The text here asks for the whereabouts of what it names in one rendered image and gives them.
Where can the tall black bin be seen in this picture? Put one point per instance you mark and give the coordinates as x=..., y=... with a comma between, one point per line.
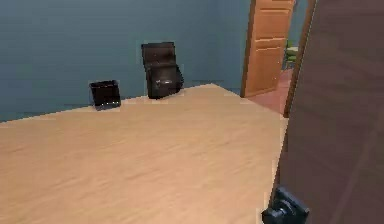
x=161, y=70

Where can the small black bin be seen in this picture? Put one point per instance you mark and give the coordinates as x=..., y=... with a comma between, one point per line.
x=105, y=94

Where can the orange wooden room door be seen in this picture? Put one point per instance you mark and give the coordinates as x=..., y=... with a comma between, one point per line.
x=266, y=46

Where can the green chair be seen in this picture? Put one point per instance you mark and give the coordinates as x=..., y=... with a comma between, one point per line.
x=289, y=55

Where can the dark brown room door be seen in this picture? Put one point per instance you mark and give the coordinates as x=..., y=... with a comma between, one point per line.
x=336, y=113

